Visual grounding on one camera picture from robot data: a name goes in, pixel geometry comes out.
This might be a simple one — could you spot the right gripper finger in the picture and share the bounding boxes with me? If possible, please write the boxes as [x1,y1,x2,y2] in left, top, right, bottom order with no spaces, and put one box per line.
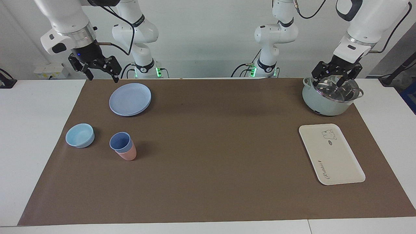
[68,55,95,81]
[97,56,122,83]

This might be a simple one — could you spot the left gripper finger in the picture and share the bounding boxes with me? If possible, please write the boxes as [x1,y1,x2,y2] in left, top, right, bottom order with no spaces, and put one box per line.
[337,63,363,87]
[311,61,337,87]

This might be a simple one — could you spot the blue plastic cup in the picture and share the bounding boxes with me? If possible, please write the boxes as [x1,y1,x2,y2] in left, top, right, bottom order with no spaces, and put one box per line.
[109,132,133,154]

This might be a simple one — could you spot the pink plastic cup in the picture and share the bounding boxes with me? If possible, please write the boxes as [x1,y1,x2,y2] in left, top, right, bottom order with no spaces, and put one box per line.
[115,140,137,161]

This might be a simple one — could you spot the cream rectangular tray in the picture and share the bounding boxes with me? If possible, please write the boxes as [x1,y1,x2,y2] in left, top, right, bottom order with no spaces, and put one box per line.
[298,123,366,186]

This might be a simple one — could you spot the glass pot lid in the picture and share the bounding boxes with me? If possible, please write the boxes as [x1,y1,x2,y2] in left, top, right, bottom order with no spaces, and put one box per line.
[307,77,361,103]

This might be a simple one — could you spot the blue plastic plate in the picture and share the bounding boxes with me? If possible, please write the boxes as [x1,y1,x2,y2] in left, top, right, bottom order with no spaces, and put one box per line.
[109,83,152,117]

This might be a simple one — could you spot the blue crate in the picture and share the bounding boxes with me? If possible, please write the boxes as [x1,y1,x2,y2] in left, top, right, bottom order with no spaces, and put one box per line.
[399,81,416,115]

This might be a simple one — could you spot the light blue bowl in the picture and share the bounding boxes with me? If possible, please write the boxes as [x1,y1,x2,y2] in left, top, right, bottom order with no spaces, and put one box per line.
[65,123,95,149]

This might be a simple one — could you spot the black table clamp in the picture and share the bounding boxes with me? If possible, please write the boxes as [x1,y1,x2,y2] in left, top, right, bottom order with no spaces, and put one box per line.
[0,68,17,89]

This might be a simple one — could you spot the brown table mat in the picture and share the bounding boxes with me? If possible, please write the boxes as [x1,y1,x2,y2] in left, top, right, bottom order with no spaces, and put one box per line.
[18,78,416,226]

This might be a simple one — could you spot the black base cables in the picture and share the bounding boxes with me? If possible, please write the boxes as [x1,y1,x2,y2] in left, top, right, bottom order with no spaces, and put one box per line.
[231,49,261,78]
[120,63,135,79]

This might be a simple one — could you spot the white wall socket box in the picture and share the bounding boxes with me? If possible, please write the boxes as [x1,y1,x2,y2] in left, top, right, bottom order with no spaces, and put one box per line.
[33,63,70,80]

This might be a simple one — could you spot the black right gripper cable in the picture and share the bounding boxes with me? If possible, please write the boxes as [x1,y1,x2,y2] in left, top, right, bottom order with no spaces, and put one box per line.
[96,4,136,56]

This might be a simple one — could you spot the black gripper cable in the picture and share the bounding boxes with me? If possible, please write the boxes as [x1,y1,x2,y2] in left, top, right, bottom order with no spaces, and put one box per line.
[96,4,136,56]
[370,3,412,54]

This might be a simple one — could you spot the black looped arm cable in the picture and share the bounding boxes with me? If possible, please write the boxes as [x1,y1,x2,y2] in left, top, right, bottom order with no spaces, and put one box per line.
[294,0,326,19]

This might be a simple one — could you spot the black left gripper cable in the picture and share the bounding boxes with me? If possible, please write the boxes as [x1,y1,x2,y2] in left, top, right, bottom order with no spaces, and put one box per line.
[370,3,412,54]

